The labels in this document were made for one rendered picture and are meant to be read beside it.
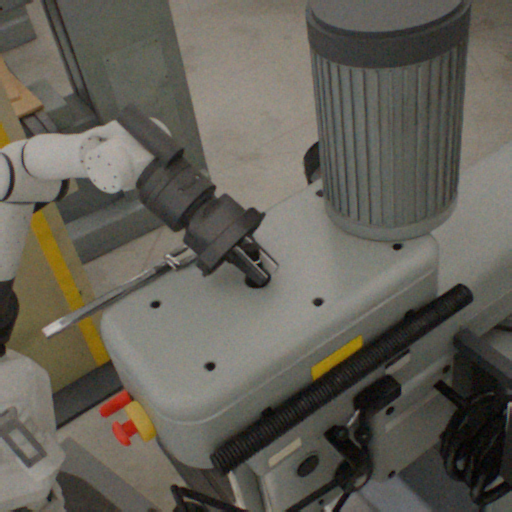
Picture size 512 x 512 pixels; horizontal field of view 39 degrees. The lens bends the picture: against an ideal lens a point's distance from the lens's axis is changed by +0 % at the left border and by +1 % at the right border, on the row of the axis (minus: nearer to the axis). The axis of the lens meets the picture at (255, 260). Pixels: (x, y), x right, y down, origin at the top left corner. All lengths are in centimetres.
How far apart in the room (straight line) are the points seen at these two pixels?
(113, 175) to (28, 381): 51
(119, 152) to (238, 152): 361
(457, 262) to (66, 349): 239
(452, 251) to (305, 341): 37
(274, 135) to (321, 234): 363
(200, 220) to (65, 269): 214
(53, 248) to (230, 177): 167
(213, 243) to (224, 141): 377
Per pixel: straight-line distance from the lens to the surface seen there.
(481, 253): 124
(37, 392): 138
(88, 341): 338
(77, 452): 280
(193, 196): 98
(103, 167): 100
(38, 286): 309
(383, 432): 129
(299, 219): 111
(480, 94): 494
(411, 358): 119
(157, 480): 312
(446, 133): 99
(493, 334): 142
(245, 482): 131
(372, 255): 104
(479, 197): 134
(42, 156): 115
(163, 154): 98
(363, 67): 89
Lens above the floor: 261
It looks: 43 degrees down
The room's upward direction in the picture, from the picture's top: 11 degrees counter-clockwise
